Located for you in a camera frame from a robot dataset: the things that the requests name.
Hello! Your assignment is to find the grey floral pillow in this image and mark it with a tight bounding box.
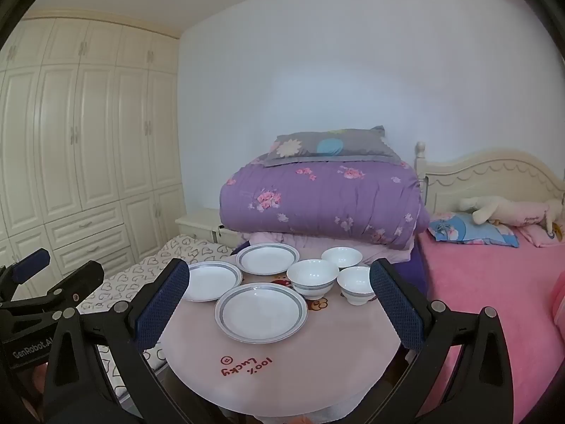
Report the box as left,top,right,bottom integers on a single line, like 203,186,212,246
266,126,402,167

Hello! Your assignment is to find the pink bed blanket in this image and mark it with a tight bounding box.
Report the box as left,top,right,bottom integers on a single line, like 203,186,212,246
417,227,565,424

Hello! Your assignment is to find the dark purple cloth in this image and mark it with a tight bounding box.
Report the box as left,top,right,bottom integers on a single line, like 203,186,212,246
388,247,429,299

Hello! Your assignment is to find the white heart print sheet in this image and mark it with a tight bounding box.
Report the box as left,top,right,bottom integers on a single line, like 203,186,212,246
75,234,234,372

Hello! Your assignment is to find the white bowl grey band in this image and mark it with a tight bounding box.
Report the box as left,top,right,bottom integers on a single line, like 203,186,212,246
338,266,377,306
321,247,364,270
287,259,340,300

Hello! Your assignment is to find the cream wardrobe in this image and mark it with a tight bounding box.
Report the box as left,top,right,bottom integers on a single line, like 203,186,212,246
0,17,186,277

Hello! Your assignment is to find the cream bed headboard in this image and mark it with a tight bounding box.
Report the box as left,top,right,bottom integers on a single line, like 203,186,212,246
415,142,565,217

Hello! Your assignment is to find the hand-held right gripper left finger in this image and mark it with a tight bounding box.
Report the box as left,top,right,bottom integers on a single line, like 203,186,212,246
42,257,208,424

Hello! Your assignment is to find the cream and pink plush toy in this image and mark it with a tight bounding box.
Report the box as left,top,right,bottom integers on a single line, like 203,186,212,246
459,195,565,236

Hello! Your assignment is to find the purple floral quilt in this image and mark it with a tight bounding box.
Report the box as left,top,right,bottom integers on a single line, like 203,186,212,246
219,159,431,250

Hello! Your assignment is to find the white plate grey rim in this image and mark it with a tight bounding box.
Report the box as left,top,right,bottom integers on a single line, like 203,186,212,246
215,283,308,344
183,260,243,303
235,243,300,276

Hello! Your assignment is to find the pink cushion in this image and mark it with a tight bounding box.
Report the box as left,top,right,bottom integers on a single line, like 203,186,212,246
549,274,565,324

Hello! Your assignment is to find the round pink table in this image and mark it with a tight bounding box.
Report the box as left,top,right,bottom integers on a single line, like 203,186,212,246
159,247,403,412

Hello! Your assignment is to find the cream nightstand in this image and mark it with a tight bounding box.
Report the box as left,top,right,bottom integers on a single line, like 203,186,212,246
175,208,234,257

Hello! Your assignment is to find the blue patterned cloth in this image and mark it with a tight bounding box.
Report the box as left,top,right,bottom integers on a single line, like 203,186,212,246
428,212,521,248

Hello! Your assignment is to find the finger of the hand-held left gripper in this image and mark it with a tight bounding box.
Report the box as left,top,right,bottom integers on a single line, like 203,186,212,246
0,260,105,319
0,248,51,305

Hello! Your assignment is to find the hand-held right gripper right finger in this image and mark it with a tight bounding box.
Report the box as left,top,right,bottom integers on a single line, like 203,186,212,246
370,258,519,424

